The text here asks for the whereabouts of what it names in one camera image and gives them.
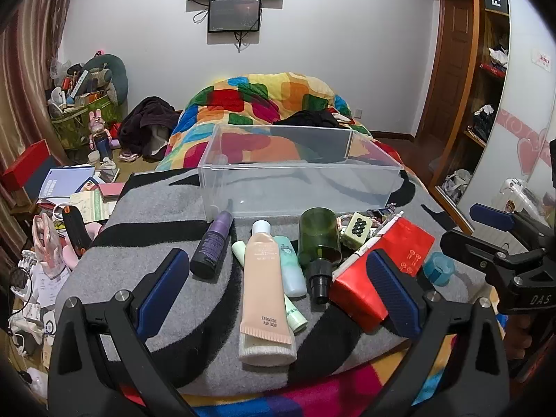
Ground light teal bottle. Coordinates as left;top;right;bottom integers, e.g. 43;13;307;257
273;235;307;298

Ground peach cosmetic tube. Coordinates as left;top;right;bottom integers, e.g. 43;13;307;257
238;220;298;366

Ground blue book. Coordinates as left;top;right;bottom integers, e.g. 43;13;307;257
37;166;96;203

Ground wooden door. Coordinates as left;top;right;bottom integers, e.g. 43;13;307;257
417;0;474;140

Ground grey neck pillow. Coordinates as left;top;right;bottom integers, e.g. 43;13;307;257
82;54;129;105

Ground pink bunny toy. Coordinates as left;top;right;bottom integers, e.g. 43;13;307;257
88;111;114;161

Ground red box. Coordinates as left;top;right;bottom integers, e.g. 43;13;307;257
2;139;50;192

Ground pink box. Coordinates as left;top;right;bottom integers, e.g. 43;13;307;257
98;182;126;203

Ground white appliance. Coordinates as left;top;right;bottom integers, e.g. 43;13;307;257
497;177;546;215

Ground colourful fleece blanket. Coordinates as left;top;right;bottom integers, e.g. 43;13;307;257
180;313;507;417

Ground dark purple cloth pile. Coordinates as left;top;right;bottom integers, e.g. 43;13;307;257
118;96;181;157

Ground black clothes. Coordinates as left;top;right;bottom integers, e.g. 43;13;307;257
284;108;348;129

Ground black orange tool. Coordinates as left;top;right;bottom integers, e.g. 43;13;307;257
61;205;103;259

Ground pale green book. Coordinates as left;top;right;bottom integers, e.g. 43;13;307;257
69;191;116;222

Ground green basket with clutter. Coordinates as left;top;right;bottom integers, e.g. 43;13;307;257
50;96;124;150

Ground pink bag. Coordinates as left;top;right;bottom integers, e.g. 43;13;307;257
32;215;72;279

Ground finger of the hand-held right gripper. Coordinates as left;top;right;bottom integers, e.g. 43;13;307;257
469;202;548;248
440;229;522;276

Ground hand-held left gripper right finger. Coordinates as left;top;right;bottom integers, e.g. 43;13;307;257
366;248;511;417

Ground green bottle with black cap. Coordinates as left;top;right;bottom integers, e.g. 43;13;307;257
298;207;344;305

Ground purple bottle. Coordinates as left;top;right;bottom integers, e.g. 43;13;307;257
190;210;235;279

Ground striped curtain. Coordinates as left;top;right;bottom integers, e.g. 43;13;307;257
0;0;83;209

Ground white wardrobe door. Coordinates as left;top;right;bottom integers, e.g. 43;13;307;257
456;0;556;227

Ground green white dotted tile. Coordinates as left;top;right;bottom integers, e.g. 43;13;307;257
340;212;374;253

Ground grey black striped blanket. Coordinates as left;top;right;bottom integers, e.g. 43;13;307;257
48;167;505;396

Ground colourful patchwork quilt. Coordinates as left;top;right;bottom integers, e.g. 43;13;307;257
155;72;407;174

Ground teal tape ring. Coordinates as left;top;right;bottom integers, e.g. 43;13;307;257
421;252;455;286

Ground clear plastic bin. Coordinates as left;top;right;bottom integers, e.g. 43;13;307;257
197;123;404;222

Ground pale green tube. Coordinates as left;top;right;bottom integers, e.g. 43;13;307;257
231;240;308;335

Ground wooden shelf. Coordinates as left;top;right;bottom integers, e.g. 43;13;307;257
434;0;511;235

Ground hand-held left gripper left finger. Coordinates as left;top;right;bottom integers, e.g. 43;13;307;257
47;247;192;417

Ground red foil packet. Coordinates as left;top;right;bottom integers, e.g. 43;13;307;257
329;217;436;333

